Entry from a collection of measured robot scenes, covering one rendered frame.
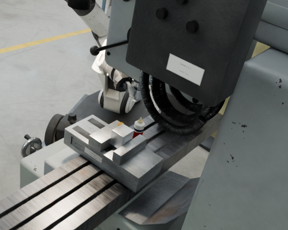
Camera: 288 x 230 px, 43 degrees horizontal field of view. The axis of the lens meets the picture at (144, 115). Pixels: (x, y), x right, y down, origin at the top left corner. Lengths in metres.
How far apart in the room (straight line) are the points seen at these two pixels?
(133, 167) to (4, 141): 1.79
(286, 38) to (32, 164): 1.15
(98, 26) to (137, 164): 0.61
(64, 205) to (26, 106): 2.17
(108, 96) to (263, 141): 1.42
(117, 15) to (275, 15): 0.44
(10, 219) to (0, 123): 1.99
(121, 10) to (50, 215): 0.63
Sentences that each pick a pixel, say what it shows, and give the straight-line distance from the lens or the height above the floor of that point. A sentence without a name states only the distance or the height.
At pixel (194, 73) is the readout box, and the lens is 0.61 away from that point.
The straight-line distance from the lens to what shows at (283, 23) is 0.81.
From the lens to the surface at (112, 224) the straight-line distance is 1.32.
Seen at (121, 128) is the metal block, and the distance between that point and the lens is 1.26.
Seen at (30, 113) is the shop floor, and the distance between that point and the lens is 3.19.
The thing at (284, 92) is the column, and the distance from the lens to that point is 0.71.
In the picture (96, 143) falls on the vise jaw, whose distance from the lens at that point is 1.26.
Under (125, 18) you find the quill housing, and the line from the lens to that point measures 1.04.
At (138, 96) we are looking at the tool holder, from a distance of 1.19.
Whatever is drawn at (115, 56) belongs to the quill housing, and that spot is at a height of 1.36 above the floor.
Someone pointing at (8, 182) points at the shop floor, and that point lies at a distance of 2.58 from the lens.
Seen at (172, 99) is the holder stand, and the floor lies 1.07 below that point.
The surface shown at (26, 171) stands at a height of 0.70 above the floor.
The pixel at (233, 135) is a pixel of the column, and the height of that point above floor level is 1.40.
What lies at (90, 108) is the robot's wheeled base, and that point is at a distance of 2.27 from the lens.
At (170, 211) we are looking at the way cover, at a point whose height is 0.94.
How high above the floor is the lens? 1.82
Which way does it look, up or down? 33 degrees down
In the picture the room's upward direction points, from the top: 13 degrees clockwise
